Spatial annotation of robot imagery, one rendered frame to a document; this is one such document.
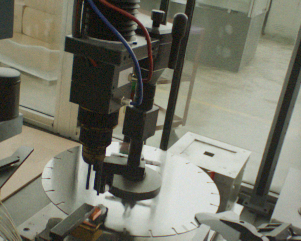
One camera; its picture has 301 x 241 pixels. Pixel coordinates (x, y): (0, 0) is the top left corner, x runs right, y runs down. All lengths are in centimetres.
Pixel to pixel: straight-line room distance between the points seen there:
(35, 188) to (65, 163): 31
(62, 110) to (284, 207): 76
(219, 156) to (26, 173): 51
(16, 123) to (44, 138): 60
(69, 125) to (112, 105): 86
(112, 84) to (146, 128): 14
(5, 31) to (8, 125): 24
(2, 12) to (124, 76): 17
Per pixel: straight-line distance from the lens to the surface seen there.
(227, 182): 104
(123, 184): 79
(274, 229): 74
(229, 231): 72
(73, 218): 66
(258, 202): 124
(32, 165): 126
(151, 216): 74
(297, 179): 113
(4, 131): 80
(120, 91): 59
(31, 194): 114
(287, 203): 101
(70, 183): 80
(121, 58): 52
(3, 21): 60
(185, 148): 112
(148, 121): 68
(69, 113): 142
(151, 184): 81
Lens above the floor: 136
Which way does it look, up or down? 22 degrees down
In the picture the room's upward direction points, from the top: 10 degrees clockwise
